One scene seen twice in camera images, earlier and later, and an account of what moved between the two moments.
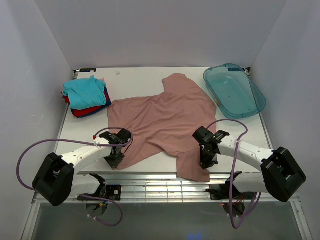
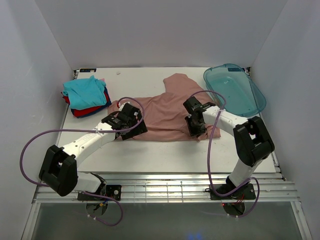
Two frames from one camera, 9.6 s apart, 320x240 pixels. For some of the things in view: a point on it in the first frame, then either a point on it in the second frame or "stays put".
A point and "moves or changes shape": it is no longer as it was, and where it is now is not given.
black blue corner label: x=87 y=70 stays put
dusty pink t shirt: x=164 y=122 moves or changes shape
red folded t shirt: x=78 y=112 stays put
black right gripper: x=207 y=157 -> x=195 y=127
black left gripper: x=114 y=157 -> x=135 y=128
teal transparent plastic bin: x=234 y=92 stays put
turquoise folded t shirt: x=85 y=93 stays put
